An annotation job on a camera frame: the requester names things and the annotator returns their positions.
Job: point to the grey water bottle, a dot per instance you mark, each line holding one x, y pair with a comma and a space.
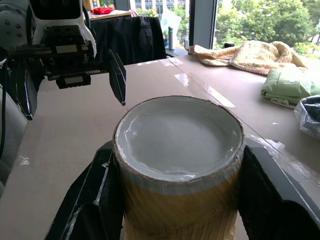
171, 38

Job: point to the yellow knit cloth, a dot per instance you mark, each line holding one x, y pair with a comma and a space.
255, 56

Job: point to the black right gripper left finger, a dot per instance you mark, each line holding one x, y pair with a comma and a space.
90, 200

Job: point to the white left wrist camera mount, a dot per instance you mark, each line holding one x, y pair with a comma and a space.
86, 35

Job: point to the black fabric chair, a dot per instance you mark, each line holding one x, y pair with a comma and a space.
130, 40

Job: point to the silver robot torso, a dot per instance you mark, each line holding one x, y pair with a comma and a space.
13, 140

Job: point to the small white cup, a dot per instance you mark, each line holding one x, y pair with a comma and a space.
186, 44

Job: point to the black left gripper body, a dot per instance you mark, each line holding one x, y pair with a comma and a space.
65, 60

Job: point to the red cloth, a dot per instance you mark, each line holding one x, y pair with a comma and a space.
102, 10

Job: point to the wooden background table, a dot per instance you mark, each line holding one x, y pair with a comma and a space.
110, 15

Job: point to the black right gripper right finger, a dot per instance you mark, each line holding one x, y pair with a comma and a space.
270, 207

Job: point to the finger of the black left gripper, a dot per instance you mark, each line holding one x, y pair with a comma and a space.
27, 97
117, 77

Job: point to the clear plastic bag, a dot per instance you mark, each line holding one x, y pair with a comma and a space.
310, 117

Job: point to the small black round object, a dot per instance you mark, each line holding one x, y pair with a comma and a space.
229, 45

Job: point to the green folded cloth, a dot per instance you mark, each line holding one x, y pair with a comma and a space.
287, 86

